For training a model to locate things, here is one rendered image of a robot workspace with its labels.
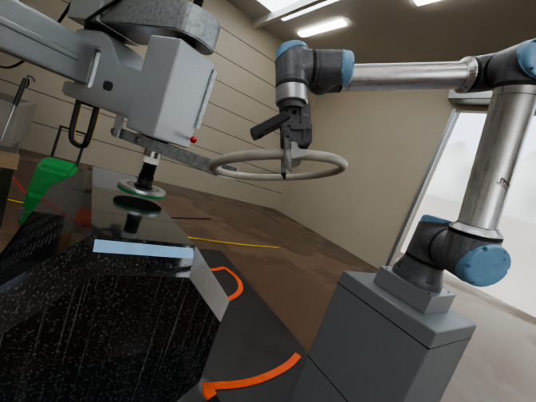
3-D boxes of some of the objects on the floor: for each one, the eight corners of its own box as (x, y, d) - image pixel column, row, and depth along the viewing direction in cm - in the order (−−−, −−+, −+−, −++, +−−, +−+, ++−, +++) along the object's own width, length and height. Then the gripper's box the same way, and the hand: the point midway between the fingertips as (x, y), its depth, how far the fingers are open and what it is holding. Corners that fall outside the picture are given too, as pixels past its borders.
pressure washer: (29, 213, 255) (52, 122, 244) (73, 222, 267) (96, 135, 256) (8, 225, 222) (32, 120, 211) (58, 235, 234) (84, 136, 223)
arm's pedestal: (329, 401, 160) (387, 269, 149) (411, 502, 120) (496, 331, 110) (261, 426, 130) (326, 263, 120) (338, 570, 91) (447, 345, 80)
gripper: (316, 89, 68) (317, 170, 67) (303, 118, 88) (304, 180, 87) (281, 89, 68) (281, 170, 67) (276, 118, 87) (277, 180, 86)
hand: (284, 176), depth 76 cm, fingers open, 14 cm apart
